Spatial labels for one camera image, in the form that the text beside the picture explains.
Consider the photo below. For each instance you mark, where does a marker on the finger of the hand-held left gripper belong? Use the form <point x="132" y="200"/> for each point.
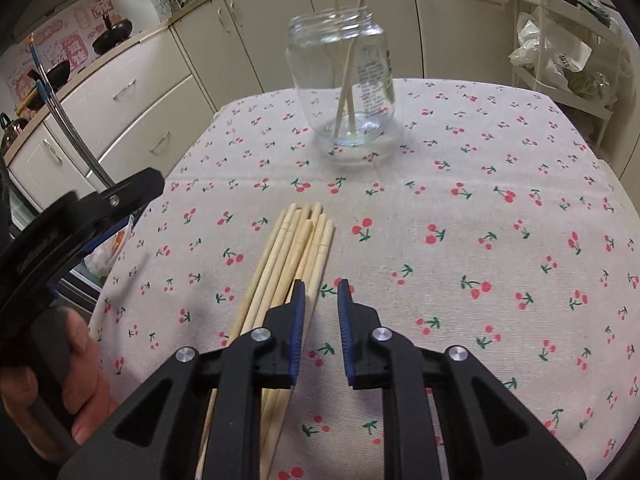
<point x="137" y="187"/>

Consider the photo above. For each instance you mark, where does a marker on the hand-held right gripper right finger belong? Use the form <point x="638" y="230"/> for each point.
<point x="345" y="330"/>

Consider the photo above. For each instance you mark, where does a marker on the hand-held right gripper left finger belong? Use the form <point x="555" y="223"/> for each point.
<point x="298" y="330"/>

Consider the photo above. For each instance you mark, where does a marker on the bundle of wooden chopsticks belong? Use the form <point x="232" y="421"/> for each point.
<point x="280" y="260"/>

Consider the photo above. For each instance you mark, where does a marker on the clear glass jar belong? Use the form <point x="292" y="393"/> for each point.
<point x="320" y="85"/>

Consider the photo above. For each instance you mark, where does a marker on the person's left hand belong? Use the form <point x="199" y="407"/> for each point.
<point x="90" y="375"/>

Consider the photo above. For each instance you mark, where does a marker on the plastic bag with orange contents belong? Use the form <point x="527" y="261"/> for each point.
<point x="106" y="252"/>

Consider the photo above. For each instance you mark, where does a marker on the cream kitchen drawer cabinet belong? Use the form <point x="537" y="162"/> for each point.
<point x="125" y="110"/>

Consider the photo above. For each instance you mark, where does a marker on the metal pole with blue grip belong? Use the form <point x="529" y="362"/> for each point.
<point x="65" y="115"/>
<point x="75" y="135"/>

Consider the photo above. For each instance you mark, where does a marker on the copper kettle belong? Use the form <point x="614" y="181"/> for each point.
<point x="10" y="131"/>

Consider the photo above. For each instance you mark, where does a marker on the black frying pan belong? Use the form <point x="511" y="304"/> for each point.
<point x="52" y="76"/>

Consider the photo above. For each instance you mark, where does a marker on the black wok with lid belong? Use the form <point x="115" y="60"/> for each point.
<point x="112" y="40"/>

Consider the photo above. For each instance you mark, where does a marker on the cherry print tablecloth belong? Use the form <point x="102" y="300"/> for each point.
<point x="450" y="210"/>

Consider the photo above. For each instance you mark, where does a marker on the cream kitchen door cabinet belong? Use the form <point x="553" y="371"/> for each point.
<point x="260" y="40"/>

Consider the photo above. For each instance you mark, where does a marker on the white plastic bag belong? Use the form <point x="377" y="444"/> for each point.
<point x="550" y="52"/>

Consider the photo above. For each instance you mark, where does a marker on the bag of green vegetables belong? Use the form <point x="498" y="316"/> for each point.
<point x="589" y="85"/>

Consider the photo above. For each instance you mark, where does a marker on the white storage rack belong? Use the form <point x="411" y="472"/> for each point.
<point x="600" y="30"/>

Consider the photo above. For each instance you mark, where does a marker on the pink wall stickers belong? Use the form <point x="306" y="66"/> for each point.
<point x="65" y="42"/>

